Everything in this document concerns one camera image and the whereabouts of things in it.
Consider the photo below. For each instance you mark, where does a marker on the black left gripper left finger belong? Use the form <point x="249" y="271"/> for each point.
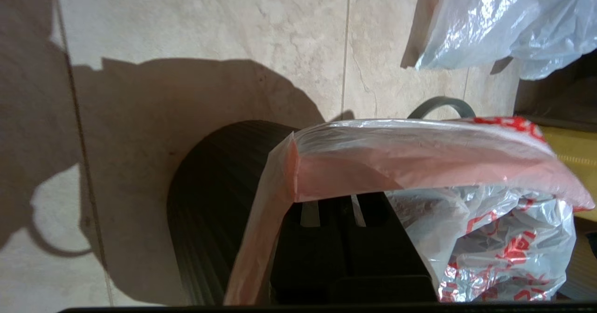
<point x="308" y="257"/>

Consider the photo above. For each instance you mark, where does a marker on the black trash bin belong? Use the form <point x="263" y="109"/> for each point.
<point x="214" y="201"/>

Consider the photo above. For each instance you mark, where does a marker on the grey ribbed rounded object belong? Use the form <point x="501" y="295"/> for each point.
<point x="580" y="266"/>

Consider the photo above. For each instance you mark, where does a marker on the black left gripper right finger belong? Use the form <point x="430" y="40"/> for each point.
<point x="382" y="257"/>

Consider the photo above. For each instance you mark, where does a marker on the translucent white trash bag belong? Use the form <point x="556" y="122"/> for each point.
<point x="396" y="154"/>

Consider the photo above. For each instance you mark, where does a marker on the yellow bag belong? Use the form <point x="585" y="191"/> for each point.
<point x="576" y="159"/>

